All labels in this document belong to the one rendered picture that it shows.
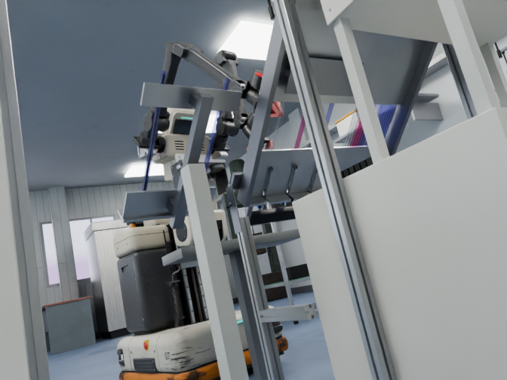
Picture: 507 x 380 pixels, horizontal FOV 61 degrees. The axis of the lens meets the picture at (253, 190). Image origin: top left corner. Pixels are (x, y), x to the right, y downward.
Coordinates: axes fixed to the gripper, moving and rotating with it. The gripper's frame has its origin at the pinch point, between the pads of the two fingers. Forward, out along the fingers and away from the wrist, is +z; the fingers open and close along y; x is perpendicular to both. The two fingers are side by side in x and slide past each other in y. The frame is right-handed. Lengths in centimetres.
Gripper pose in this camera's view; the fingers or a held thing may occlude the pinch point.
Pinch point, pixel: (279, 114)
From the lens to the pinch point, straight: 149.6
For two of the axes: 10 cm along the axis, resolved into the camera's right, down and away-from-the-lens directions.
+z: 4.9, 4.8, -7.2
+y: 8.5, -0.9, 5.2
